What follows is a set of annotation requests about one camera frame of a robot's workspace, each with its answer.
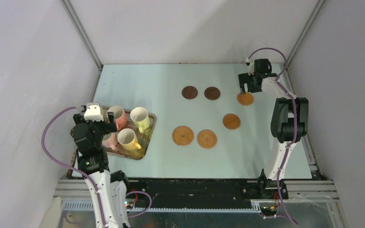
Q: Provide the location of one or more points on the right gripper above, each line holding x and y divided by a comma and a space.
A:
244, 84

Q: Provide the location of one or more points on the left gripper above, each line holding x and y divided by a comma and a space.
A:
108, 127

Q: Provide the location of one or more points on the light wooden coaster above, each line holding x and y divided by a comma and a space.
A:
245, 99
231, 121

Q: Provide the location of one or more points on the light yellow-green cup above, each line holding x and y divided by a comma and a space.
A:
140, 117

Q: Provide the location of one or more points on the dark wooden coaster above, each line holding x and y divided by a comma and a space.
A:
189, 92
212, 93

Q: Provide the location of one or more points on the light wooden coaster front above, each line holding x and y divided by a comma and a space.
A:
231, 121

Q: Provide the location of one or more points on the woven rattan coaster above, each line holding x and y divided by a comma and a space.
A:
207, 139
182, 135

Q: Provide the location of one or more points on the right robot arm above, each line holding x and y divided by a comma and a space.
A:
289, 122

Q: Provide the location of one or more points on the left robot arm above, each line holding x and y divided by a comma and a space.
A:
107, 190

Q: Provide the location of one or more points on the pink cup rear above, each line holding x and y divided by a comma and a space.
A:
119, 116

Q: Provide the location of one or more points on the pink cup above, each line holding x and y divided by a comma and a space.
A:
119, 116
110, 141

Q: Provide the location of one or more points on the pink cup front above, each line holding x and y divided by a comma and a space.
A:
110, 141

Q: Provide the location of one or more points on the yellow cup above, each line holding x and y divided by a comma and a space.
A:
128, 139

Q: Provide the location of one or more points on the metal tray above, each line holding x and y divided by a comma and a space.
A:
143, 139

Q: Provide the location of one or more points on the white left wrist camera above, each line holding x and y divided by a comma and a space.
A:
93, 112

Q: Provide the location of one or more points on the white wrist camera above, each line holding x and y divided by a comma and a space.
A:
250, 64
93, 112

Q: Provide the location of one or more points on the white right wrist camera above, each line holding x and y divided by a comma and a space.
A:
250, 64

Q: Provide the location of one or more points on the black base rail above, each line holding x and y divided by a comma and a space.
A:
206, 193

